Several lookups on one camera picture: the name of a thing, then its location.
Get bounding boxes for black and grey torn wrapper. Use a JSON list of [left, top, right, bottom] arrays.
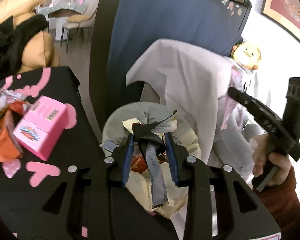
[[122, 110, 177, 209]]

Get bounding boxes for red sleeve forearm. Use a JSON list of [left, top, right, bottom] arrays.
[[253, 168, 300, 239]]

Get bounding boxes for grey-lined round trash bin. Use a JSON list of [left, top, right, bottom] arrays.
[[100, 102, 202, 218]]

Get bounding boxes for right hand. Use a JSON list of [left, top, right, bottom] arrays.
[[251, 133, 292, 186]]

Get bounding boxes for grey cloth over chair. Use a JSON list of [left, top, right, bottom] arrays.
[[126, 39, 262, 175]]

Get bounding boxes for black tablecloth with pink print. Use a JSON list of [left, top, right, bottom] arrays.
[[0, 67, 102, 239]]

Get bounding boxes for yellow plush toy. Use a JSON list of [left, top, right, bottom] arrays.
[[231, 42, 261, 70]]

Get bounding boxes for pink cardboard box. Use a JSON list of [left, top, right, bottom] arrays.
[[13, 96, 68, 161]]

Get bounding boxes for tan sofa cushions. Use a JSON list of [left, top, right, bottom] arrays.
[[0, 0, 60, 80]]

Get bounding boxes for beige dining chair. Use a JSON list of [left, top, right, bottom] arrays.
[[60, 0, 99, 53]]

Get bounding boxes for crumpled foil snack wrappers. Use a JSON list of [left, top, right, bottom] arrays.
[[0, 89, 32, 118]]

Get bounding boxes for navy blue panel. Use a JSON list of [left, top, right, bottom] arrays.
[[107, 0, 251, 85]]

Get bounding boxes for dining table with cover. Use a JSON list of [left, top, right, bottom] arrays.
[[37, 0, 88, 18]]

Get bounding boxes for black garment on sofa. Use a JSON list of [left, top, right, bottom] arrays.
[[0, 15, 48, 80]]

